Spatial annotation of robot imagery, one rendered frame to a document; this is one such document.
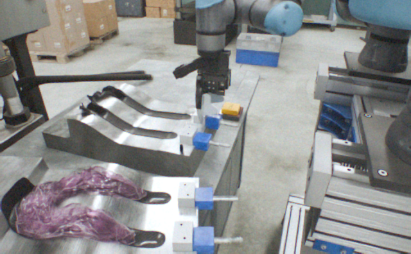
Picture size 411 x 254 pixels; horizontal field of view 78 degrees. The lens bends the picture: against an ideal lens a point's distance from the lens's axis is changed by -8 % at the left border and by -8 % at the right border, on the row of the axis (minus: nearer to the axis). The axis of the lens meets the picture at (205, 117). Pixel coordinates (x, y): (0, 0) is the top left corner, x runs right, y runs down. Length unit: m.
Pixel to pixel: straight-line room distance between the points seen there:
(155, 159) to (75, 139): 0.26
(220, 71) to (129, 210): 0.40
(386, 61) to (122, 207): 0.83
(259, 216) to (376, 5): 1.59
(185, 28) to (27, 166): 4.34
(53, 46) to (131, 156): 4.04
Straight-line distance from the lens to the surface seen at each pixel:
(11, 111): 1.22
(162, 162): 0.74
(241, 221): 1.70
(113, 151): 0.81
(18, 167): 0.76
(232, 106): 1.02
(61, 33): 4.56
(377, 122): 0.64
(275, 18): 0.61
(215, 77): 0.72
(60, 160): 0.92
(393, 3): 0.22
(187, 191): 0.61
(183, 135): 0.72
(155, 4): 7.60
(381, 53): 0.96
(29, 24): 1.40
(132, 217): 0.60
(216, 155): 0.84
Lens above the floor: 1.32
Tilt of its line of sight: 30 degrees down
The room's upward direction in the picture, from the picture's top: straight up
